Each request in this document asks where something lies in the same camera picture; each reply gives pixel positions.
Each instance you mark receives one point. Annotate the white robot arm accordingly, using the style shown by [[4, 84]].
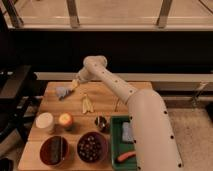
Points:
[[154, 139]]

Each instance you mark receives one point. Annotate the small metal cup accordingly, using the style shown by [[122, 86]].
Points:
[[101, 123]]

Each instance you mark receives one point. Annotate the white lidded jar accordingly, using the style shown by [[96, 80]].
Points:
[[45, 122]]

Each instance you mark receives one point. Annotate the orange carrot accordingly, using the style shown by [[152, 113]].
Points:
[[125, 156]]

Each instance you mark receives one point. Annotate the brown bowl with dark block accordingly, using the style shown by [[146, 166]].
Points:
[[54, 150]]

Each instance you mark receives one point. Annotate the green plastic tray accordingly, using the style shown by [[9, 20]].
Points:
[[118, 146]]

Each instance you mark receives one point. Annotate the small grey-blue towel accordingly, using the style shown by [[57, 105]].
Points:
[[63, 92]]

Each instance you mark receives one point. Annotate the brown bowl with nuts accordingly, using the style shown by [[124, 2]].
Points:
[[92, 147]]

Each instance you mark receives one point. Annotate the black chair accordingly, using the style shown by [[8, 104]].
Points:
[[14, 101]]

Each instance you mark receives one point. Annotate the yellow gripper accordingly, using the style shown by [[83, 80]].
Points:
[[74, 83]]

